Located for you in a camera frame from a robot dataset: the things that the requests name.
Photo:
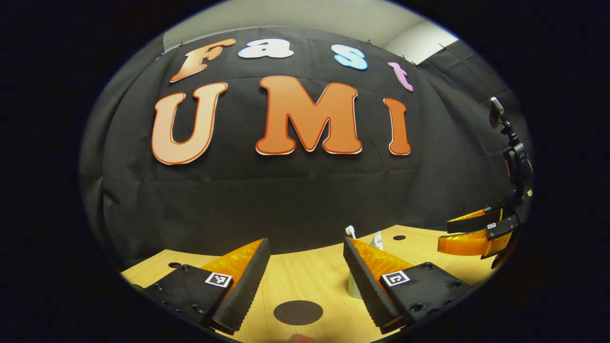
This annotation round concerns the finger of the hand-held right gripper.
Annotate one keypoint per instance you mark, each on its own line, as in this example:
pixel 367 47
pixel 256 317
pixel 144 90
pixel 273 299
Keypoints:
pixel 464 244
pixel 472 224

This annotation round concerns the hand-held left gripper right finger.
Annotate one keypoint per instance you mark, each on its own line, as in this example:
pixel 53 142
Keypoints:
pixel 367 290

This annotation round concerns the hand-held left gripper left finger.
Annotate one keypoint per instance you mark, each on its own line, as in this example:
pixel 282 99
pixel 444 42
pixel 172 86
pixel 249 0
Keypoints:
pixel 243 290

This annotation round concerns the white toothpaste tube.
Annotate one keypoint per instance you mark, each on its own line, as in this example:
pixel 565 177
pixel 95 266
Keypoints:
pixel 378 242

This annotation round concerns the dark brown round coaster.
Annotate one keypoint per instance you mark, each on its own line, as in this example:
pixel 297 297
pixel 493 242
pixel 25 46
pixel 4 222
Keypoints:
pixel 298 313

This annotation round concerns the white toothbrush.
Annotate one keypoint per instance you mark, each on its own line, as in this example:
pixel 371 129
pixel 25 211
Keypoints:
pixel 350 231

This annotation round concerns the wooden desktop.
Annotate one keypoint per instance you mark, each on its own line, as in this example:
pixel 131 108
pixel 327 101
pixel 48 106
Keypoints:
pixel 305 276

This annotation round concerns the black backdrop cloth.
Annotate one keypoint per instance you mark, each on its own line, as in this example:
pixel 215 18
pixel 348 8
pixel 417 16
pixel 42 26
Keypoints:
pixel 286 200

